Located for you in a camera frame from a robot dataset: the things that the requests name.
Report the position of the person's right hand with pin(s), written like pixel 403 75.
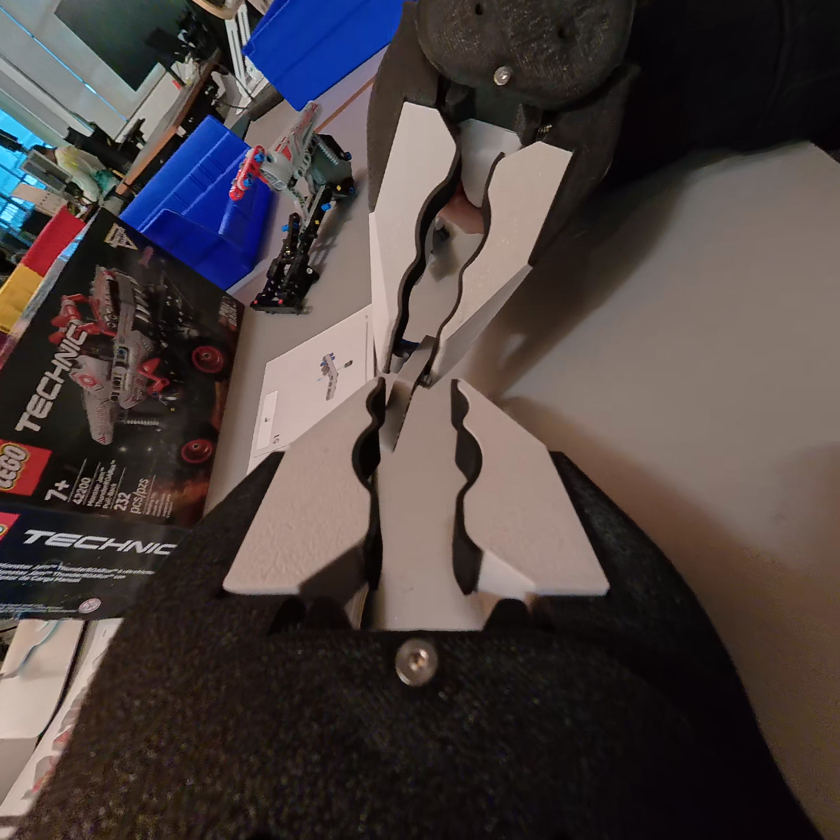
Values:
pixel 467 210

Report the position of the grey and red toy model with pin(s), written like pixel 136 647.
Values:
pixel 282 157

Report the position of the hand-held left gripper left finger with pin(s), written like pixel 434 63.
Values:
pixel 308 505

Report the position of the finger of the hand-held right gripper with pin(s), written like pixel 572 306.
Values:
pixel 518 210
pixel 410 170

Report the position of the black toy set box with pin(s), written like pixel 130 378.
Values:
pixel 98 407

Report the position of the blue plastic bin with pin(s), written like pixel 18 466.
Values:
pixel 197 197
pixel 315 39

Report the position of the black toy chassis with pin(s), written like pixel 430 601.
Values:
pixel 292 262

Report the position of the grey desk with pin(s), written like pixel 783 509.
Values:
pixel 656 328

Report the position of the computer monitor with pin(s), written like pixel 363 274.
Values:
pixel 124 33

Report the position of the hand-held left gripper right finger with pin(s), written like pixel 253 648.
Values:
pixel 531 512

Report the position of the open instruction booklet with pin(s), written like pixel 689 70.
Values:
pixel 308 367

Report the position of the grey toy beam with blue pins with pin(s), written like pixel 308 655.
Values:
pixel 410 394

